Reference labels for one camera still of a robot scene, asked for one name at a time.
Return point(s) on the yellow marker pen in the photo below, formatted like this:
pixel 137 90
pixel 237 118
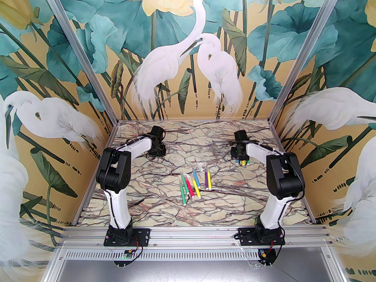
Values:
pixel 209 178
pixel 196 188

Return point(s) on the purple marker pen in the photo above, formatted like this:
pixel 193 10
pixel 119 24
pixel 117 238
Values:
pixel 206 181

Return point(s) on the pink marker pen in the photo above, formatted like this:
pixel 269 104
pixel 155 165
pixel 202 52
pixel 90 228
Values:
pixel 190 186

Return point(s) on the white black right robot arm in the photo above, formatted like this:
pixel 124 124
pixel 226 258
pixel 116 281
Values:
pixel 273 213

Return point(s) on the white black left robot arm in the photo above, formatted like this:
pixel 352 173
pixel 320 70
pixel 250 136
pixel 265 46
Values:
pixel 117 210

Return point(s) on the green marker pen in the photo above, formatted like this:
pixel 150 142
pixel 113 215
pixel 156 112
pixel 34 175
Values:
pixel 185 184
pixel 182 195

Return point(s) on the clear plastic scrap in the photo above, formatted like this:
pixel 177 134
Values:
pixel 202 166

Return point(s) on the grey metal panel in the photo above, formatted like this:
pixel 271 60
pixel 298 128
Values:
pixel 191 272

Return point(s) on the aluminium frame post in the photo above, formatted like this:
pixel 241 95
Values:
pixel 296 69
pixel 91 69

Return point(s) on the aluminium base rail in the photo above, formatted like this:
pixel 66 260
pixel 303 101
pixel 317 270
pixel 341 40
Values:
pixel 191 236

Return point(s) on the black board bracket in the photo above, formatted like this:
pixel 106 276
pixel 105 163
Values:
pixel 273 259

